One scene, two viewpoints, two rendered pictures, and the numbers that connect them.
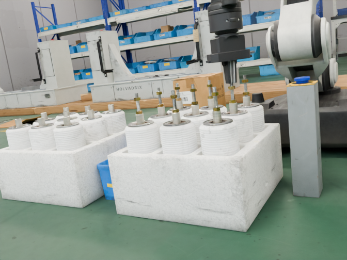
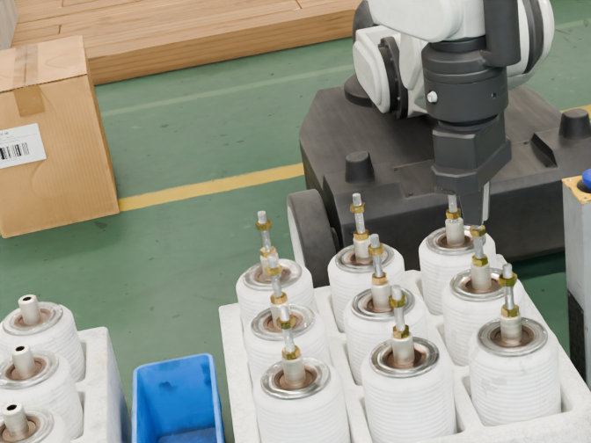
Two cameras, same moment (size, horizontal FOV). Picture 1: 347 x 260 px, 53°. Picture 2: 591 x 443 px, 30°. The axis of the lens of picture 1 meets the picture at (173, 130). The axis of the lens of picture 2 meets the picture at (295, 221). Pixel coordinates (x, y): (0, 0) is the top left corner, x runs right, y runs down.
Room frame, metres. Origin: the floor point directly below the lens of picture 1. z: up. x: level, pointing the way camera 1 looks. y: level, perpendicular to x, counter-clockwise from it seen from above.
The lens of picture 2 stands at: (0.16, 0.62, 0.91)
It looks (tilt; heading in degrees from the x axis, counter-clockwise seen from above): 26 degrees down; 326
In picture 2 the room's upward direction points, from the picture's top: 9 degrees counter-clockwise
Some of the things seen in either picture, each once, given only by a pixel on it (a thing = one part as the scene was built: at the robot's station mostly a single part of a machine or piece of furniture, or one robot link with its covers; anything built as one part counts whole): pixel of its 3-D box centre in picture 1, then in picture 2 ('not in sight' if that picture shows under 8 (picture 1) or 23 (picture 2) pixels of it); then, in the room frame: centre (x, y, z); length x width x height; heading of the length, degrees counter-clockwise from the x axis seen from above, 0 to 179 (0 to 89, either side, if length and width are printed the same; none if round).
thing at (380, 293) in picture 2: (195, 110); (381, 294); (1.03, -0.07, 0.26); 0.02 x 0.02 x 0.03
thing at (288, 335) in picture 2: (138, 106); (288, 337); (0.99, 0.09, 0.30); 0.01 x 0.01 x 0.08
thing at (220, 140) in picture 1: (221, 157); (516, 406); (0.86, -0.11, 0.16); 0.10 x 0.10 x 0.18
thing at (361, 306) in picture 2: (195, 114); (383, 303); (1.03, -0.07, 0.25); 0.08 x 0.08 x 0.01
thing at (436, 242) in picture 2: (247, 106); (456, 241); (1.07, -0.23, 0.25); 0.08 x 0.08 x 0.01
